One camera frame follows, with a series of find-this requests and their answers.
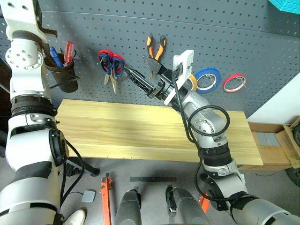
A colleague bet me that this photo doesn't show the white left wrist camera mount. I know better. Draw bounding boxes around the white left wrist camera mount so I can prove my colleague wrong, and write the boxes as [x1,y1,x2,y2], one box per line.
[0,0,45,39]

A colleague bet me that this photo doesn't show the black tool holder cup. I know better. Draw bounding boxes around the black tool holder cup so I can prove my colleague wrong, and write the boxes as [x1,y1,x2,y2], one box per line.
[44,53,80,93]

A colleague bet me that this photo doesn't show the red clear handled screwdriver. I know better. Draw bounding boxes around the red clear handled screwdriver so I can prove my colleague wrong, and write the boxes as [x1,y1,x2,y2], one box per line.
[62,41,75,65]

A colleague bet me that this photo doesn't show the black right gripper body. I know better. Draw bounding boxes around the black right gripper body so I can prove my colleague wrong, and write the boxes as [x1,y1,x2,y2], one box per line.
[149,69,176,101]

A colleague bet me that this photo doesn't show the orange and black pliers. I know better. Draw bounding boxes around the orange and black pliers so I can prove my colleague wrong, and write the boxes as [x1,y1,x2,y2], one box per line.
[146,34,167,80]

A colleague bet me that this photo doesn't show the small orange clamp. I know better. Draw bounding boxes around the small orange clamp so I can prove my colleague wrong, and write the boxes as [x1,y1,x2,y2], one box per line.
[198,192,210,214]

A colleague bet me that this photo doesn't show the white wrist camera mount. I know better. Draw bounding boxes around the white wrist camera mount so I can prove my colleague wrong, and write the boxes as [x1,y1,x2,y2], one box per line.
[163,49,195,105]
[0,0,45,39]

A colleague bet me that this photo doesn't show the black rubber wheel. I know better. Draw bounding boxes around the black rubber wheel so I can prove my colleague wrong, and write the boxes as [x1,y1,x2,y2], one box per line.
[285,166,300,188]

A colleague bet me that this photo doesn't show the long orange bar clamp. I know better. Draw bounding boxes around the long orange bar clamp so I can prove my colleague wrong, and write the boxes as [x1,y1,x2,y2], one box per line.
[98,172,113,225]

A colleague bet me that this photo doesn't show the open brown cardboard box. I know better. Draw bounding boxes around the open brown cardboard box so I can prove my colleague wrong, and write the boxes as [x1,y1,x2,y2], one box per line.
[282,116,300,169]

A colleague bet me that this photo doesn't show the white shoe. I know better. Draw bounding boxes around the white shoe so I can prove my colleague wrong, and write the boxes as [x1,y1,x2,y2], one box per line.
[62,209,87,225]

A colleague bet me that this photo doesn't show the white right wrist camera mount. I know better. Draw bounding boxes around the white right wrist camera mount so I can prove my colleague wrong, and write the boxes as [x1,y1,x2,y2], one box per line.
[163,49,195,105]

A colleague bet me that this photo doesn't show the small grey pad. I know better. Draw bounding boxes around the small grey pad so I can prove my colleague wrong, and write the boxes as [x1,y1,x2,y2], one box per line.
[82,189,97,203]

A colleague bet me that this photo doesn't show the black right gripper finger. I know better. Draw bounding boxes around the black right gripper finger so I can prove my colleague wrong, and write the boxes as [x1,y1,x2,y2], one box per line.
[142,55,169,75]
[123,66,156,95]

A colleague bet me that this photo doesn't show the blue tape roll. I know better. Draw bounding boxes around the blue tape roll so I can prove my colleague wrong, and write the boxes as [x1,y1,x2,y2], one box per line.
[194,67,222,94]

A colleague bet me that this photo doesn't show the grey pegboard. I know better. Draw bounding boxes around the grey pegboard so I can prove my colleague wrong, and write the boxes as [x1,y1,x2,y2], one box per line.
[0,0,300,118]

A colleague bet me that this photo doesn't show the teal foam block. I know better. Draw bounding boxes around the teal foam block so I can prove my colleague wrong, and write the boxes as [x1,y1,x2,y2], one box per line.
[267,0,300,13]

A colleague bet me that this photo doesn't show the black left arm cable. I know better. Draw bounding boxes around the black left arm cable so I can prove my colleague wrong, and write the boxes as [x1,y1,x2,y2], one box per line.
[41,35,85,211]

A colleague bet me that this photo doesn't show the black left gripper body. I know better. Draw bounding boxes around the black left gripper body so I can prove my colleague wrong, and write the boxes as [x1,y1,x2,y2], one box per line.
[32,0,58,38]

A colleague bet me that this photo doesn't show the grey rounded robot leg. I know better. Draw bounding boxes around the grey rounded robot leg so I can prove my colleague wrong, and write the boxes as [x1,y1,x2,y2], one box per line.
[165,186,211,225]
[114,187,142,225]

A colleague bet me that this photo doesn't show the blue handled steel scissors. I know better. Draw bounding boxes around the blue handled steel scissors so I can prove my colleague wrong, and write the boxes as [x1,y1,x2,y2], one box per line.
[110,53,125,94]
[97,49,113,86]

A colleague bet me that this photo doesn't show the red tape roll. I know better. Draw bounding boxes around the red tape roll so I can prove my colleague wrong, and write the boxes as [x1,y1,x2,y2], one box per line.
[222,73,248,93]

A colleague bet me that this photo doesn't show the flat brown cardboard sheet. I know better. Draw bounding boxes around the flat brown cardboard sheet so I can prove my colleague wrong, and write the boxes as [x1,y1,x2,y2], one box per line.
[237,121,294,172]

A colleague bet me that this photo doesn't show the blue handled screwdriver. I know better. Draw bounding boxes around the blue handled screwdriver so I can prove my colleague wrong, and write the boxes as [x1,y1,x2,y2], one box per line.
[49,46,64,68]

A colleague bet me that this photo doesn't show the yellow tape roll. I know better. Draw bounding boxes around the yellow tape roll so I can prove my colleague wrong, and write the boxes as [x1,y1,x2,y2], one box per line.
[187,74,198,92]

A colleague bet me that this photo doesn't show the black table leg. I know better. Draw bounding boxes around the black table leg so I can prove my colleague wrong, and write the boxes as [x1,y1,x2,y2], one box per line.
[67,156,101,177]

